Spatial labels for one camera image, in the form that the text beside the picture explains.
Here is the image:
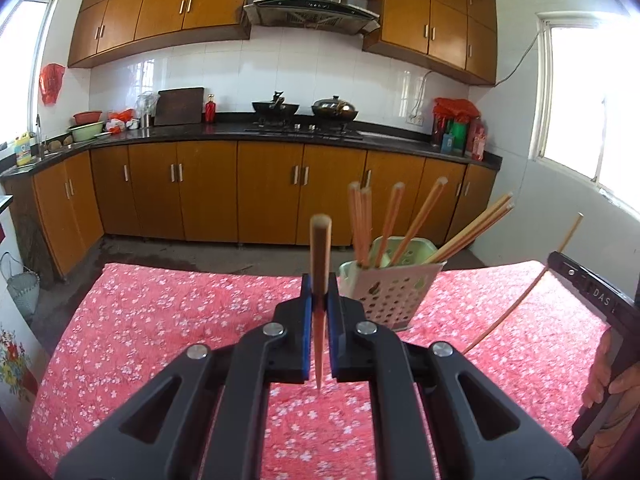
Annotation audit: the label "black wok with lid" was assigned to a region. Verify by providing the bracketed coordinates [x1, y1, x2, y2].
[311, 95, 359, 122]

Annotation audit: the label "large red bottle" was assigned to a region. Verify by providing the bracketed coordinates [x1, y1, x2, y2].
[470, 117, 488, 162]

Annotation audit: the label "black wok with handle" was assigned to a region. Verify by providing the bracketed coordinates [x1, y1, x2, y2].
[251, 91, 301, 116]

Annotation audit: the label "chopsticks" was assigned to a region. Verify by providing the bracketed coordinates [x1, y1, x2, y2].
[425, 191, 515, 265]

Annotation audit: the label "steel container with clear bag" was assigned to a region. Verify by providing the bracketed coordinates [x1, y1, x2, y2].
[137, 92, 161, 128]

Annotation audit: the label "dark wooden cutting board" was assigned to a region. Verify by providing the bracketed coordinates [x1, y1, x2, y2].
[153, 87, 206, 127]

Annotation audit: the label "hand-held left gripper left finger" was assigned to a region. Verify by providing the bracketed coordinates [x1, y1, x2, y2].
[54, 274, 317, 480]

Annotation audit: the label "red plastic bag on counter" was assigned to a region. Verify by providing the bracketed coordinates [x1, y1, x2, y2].
[432, 97, 481, 123]

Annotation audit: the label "person's right hand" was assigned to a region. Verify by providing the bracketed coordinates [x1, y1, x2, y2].
[581, 329, 640, 471]

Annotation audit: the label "pale green perforated chopstick holder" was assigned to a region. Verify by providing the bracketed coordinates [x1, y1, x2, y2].
[337, 237, 448, 333]

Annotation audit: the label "brown wooden cabinets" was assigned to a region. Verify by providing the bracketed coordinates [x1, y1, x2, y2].
[362, 0, 498, 86]
[2, 140, 498, 281]
[67, 0, 258, 68]

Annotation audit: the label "hanging red plastic bag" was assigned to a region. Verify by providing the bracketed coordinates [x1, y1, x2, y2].
[40, 63, 66, 107]

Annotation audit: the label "black gas stove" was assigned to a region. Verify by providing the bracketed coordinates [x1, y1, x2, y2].
[245, 119, 365, 141]

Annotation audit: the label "brown wooden upper cabinets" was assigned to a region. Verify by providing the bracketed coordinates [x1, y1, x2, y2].
[67, 0, 258, 68]
[362, 0, 498, 86]

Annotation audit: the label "white floral printed panel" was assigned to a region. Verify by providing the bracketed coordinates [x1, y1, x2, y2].
[0, 305, 51, 411]

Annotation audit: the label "red and white plastic bags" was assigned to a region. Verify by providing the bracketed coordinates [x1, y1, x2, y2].
[105, 109, 141, 133]

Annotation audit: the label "red floral tablecloth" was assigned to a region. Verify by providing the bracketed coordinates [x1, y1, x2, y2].
[25, 259, 626, 480]

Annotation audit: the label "brown wooden lower cabinets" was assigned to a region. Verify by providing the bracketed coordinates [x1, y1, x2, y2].
[2, 140, 498, 281]

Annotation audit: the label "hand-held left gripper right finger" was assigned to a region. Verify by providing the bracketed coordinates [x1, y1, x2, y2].
[325, 275, 583, 480]

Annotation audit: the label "green carton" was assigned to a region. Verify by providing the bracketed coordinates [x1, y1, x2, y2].
[440, 120, 468, 156]

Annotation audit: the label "bright window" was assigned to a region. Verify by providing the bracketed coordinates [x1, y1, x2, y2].
[0, 0, 61, 146]
[537, 10, 640, 206]

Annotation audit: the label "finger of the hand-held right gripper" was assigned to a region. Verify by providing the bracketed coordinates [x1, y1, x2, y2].
[546, 252, 567, 287]

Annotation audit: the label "yellow detergent bottle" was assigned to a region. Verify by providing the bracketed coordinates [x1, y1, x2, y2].
[15, 132, 37, 167]

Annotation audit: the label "black kitchen countertop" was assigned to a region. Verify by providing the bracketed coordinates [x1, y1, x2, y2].
[0, 119, 503, 178]

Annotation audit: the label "wire basket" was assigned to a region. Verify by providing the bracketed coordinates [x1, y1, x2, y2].
[0, 251, 41, 321]

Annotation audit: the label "round woven tray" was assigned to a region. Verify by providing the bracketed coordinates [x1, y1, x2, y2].
[12, 212, 53, 288]

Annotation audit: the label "metal faucet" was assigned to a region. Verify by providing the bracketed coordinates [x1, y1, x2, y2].
[34, 114, 48, 161]

